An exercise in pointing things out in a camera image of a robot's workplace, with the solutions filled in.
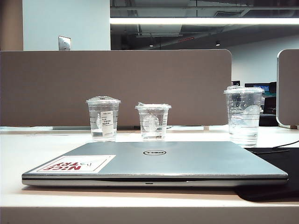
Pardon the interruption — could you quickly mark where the metal wall switch plate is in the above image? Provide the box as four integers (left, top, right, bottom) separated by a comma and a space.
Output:
58, 35, 71, 51

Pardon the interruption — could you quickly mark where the clear cup with round logo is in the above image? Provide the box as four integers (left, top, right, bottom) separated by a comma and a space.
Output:
135, 102, 172, 142

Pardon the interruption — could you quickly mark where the background computer monitor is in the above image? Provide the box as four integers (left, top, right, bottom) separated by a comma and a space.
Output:
244, 83, 271, 92

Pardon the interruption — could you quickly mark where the wide brown desk divider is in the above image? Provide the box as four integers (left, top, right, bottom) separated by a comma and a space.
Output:
0, 49, 233, 128

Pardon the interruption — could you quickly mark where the clear cup with white label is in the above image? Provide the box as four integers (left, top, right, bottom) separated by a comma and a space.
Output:
85, 96, 122, 142

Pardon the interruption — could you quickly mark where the brown divider with white edge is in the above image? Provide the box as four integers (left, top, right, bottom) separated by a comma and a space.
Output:
276, 49, 299, 129

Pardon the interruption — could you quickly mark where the thin black desk cable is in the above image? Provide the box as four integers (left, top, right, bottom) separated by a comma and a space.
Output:
273, 140, 299, 149

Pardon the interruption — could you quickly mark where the tall clear plastic cup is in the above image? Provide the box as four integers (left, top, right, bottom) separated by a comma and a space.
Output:
223, 85, 265, 147

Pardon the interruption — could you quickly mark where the long white ceiling light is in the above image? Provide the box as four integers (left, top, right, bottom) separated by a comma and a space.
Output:
109, 17, 299, 25

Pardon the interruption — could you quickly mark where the black mouse pad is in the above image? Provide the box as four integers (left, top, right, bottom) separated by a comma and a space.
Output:
235, 147, 299, 203

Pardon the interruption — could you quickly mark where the black office chair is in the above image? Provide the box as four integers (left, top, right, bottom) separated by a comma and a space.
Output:
258, 97, 278, 127

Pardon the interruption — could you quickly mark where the grey ceiling air duct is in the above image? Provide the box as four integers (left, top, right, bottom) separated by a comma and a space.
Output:
136, 24, 183, 38

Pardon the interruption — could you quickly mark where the silver Dell laptop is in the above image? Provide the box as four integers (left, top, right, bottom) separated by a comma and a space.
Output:
21, 140, 289, 188

